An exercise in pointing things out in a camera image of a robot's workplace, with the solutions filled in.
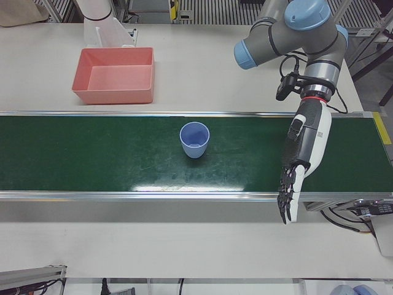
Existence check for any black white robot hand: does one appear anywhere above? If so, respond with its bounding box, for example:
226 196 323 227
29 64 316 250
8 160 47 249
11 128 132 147
276 97 333 226

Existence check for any pale blue plastic cup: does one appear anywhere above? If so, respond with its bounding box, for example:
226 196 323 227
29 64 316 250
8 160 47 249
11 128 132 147
179 121 211 160

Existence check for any pink plastic box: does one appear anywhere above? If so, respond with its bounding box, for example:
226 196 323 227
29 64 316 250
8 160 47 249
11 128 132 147
71 47 156 106

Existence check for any black tripod stand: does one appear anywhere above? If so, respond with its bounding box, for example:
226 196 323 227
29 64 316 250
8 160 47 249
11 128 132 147
349 18 393 107

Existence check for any silver laptop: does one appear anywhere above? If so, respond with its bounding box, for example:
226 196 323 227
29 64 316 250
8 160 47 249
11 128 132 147
371 214 393 258

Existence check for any pale blue rounded object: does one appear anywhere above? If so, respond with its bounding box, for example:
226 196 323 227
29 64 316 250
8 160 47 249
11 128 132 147
333 284 374 295

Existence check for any yellow black safety marker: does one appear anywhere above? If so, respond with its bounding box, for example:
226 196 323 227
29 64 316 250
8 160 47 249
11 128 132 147
168 0 181 24

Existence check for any green conveyor belt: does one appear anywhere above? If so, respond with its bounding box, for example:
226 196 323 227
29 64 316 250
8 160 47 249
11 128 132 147
0 109 393 224

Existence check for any white cylindrical column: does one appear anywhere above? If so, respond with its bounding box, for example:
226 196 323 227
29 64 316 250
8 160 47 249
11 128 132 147
75 0 114 22

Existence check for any aluminium profile beam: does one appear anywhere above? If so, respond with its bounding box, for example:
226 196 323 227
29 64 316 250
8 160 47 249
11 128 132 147
0 264 68 295

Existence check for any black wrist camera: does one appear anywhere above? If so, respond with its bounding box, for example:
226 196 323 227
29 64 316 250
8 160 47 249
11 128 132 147
275 72 303 101

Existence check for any grey looped cable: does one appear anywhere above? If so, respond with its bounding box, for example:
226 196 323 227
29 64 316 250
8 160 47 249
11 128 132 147
321 205 374 235

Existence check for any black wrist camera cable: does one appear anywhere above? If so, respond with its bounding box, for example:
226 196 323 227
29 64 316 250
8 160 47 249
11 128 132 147
279 52 349 114

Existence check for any white mounting bracket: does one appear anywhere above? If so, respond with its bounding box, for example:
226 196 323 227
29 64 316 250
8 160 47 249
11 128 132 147
83 17 138 49

